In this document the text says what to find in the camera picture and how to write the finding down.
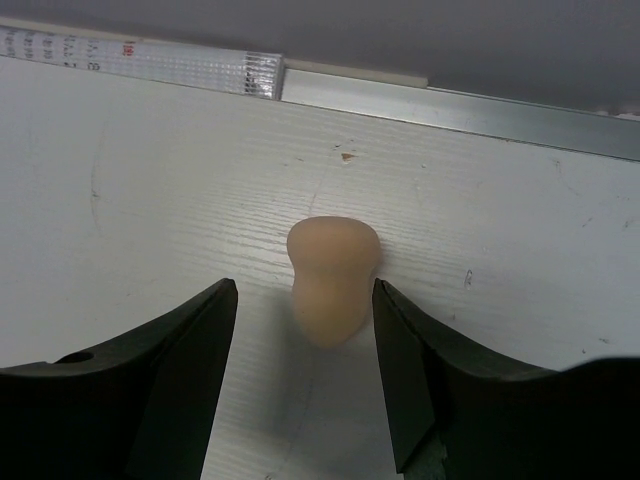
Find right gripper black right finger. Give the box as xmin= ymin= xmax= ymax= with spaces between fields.
xmin=372 ymin=280 xmax=639 ymax=479

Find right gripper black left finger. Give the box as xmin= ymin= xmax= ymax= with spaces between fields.
xmin=1 ymin=279 xmax=238 ymax=479

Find beige makeup sponge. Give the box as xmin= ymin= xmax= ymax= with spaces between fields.
xmin=287 ymin=216 xmax=382 ymax=348

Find white ruler tape strip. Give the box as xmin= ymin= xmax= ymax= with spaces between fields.
xmin=1 ymin=21 xmax=284 ymax=100

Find aluminium table edge rail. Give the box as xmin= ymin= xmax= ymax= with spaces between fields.
xmin=280 ymin=60 xmax=639 ymax=162

